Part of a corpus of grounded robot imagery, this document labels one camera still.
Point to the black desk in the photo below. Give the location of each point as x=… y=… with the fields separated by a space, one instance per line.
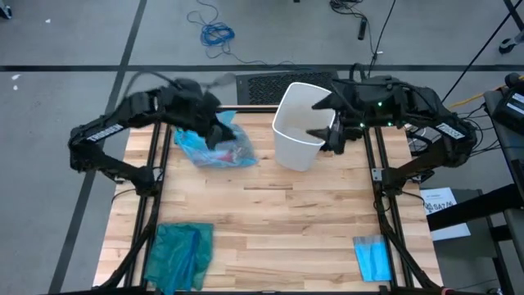
x=505 y=139

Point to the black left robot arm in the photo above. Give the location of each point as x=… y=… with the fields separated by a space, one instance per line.
x=102 y=133

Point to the dark grey desk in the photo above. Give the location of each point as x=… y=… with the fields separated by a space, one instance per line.
x=462 y=250

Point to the black power strip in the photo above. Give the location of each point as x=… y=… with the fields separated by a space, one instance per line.
x=362 y=28

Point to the black round knob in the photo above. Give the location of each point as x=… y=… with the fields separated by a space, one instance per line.
x=513 y=80

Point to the blue folded plastic bag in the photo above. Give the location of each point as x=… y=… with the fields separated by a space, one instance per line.
x=372 y=258

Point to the white paper sheet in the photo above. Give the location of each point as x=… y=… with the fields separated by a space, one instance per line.
x=434 y=196

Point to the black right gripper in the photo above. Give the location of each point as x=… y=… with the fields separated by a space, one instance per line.
x=364 y=104

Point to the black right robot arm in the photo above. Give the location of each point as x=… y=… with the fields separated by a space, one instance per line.
x=450 y=131

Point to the black perforated computer case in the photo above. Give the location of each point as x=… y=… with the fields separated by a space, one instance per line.
x=266 y=88

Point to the white plastic trash bin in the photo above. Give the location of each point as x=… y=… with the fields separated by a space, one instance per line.
x=296 y=153

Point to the black aluminium table frame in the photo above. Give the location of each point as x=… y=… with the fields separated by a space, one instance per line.
x=254 y=109

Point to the black caster wheel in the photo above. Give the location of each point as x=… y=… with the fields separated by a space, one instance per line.
x=507 y=44
x=5 y=12

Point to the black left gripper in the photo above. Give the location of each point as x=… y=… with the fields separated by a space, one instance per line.
x=200 y=106

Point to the black box with labels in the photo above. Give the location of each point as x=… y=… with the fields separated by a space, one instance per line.
x=509 y=108

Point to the large teal plastic bag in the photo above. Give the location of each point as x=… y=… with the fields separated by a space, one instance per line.
x=176 y=256

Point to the light blue bin liner bag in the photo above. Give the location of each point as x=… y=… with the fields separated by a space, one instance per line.
x=196 y=149

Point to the black beam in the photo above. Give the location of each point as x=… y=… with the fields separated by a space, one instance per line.
x=475 y=207

